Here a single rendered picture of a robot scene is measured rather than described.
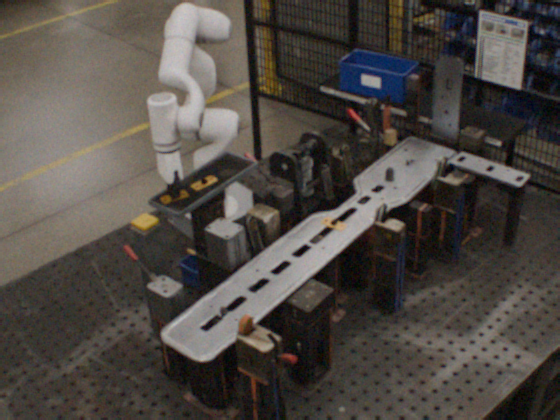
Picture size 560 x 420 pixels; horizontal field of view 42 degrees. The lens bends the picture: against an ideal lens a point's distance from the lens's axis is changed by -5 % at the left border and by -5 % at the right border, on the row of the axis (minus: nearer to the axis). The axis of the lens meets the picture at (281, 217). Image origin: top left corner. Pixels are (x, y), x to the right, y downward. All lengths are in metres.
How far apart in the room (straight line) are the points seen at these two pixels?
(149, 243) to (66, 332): 0.54
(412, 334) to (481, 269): 0.44
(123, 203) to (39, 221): 0.52
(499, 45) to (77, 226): 2.59
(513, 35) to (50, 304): 2.01
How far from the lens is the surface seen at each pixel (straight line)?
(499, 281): 2.76
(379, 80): 3.18
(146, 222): 2.26
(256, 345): 1.96
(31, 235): 4.47
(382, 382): 2.35
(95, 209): 4.56
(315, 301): 2.12
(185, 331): 2.11
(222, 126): 2.69
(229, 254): 2.27
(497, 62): 3.09
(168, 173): 2.25
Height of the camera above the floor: 2.41
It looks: 34 degrees down
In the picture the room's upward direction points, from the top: 3 degrees counter-clockwise
